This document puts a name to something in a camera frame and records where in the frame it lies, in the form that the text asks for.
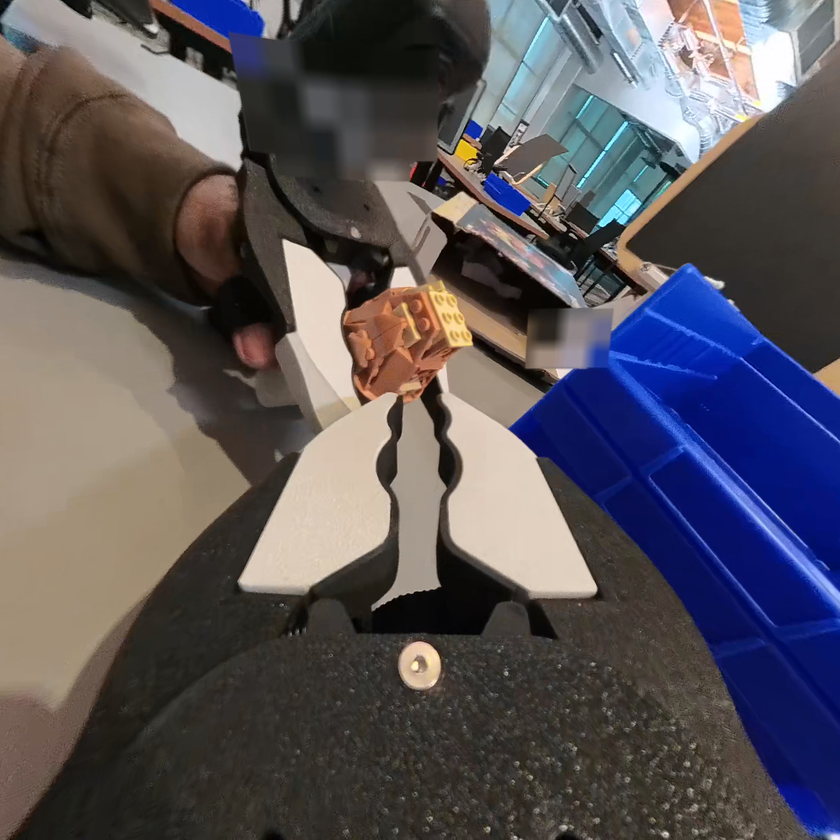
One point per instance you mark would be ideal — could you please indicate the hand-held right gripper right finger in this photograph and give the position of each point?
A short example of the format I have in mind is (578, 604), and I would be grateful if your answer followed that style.
(518, 525)

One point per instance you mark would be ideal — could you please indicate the silver ventilation duct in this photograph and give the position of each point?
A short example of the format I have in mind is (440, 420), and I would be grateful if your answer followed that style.
(577, 33)

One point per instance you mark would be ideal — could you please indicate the blue storage bin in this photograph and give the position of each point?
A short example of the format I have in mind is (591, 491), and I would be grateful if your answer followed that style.
(505, 195)
(210, 10)

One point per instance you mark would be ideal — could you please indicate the black panel with wooden rim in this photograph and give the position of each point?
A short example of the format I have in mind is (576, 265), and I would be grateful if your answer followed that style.
(754, 229)

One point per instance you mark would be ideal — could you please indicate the wooden edged work table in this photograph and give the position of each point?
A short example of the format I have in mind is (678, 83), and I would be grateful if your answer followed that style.
(190, 29)
(472, 182)

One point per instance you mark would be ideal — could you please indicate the person's left forearm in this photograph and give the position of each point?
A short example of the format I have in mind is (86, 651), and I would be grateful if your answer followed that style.
(85, 164)

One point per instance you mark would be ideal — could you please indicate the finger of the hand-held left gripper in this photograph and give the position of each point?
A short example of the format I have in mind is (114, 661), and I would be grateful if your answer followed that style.
(318, 341)
(436, 382)

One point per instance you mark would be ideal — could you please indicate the orange and tan toy segment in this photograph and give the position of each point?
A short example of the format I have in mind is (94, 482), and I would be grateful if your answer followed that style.
(394, 348)

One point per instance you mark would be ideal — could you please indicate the yellow storage bin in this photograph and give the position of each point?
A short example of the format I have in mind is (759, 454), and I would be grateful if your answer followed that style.
(467, 151)

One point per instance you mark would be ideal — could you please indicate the cardboard toy box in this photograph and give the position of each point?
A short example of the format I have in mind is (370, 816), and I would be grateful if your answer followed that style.
(525, 262)

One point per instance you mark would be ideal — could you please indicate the blue plastic bin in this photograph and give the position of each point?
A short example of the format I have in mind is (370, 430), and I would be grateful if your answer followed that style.
(689, 492)

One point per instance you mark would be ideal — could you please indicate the person's left hand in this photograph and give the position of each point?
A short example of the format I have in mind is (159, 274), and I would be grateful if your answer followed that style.
(210, 229)

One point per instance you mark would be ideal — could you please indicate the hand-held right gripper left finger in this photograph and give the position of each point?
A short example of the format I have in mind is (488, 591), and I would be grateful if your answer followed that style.
(321, 518)

